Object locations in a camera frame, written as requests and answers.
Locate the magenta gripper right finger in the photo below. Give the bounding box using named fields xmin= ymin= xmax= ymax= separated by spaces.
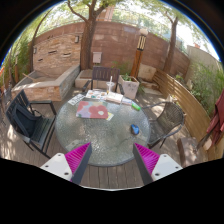
xmin=133 ymin=143 xmax=182 ymax=185

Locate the round glass patio table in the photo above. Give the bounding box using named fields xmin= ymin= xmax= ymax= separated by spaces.
xmin=55 ymin=98 xmax=151 ymax=166

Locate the yellow sticky note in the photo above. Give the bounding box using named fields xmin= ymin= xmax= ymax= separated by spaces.
xmin=106 ymin=112 xmax=114 ymax=121

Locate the dark chair behind table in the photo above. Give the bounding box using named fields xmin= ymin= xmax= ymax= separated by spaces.
xmin=82 ymin=66 xmax=124 ymax=94

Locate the blue computer mouse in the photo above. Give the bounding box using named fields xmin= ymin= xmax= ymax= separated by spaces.
xmin=130 ymin=124 xmax=140 ymax=135

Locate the black slatted chair left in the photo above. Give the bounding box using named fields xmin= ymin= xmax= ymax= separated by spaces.
xmin=5 ymin=90 xmax=57 ymax=159

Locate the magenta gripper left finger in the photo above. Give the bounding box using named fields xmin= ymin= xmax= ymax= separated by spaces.
xmin=41 ymin=143 xmax=92 ymax=185

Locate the tree trunk centre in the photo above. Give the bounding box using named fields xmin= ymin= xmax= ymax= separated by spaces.
xmin=67 ymin=0 xmax=116 ymax=70

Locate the folded red patio umbrella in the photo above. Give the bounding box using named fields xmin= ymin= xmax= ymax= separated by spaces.
xmin=197 ymin=89 xmax=224 ymax=149

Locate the tree trunk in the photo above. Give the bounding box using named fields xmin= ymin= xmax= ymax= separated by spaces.
xmin=67 ymin=0 xmax=116 ymax=70
xmin=163 ymin=11 xmax=179 ymax=73

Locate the clear plastic cup with straw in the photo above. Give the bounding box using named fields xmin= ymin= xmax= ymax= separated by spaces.
xmin=106 ymin=76 xmax=114 ymax=94

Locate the tree trunk right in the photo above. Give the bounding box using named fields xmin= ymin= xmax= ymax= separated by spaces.
xmin=163 ymin=11 xmax=179 ymax=73

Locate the grey wall mailbox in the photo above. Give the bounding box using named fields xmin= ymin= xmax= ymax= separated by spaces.
xmin=93 ymin=52 xmax=102 ymax=64

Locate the green marker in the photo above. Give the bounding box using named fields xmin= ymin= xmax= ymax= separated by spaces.
xmin=132 ymin=103 xmax=141 ymax=111

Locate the printed paper sheet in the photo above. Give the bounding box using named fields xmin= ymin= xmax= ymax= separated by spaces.
xmin=68 ymin=94 xmax=85 ymax=106

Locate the wooden lamp post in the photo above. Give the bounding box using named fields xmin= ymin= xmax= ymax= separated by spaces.
xmin=130 ymin=28 xmax=148 ymax=78

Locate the white square planter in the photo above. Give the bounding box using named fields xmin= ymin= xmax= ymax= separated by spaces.
xmin=119 ymin=75 xmax=139 ymax=99

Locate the stone raised planter bed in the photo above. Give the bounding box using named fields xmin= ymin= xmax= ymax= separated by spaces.
xmin=11 ymin=64 xmax=80 ymax=101

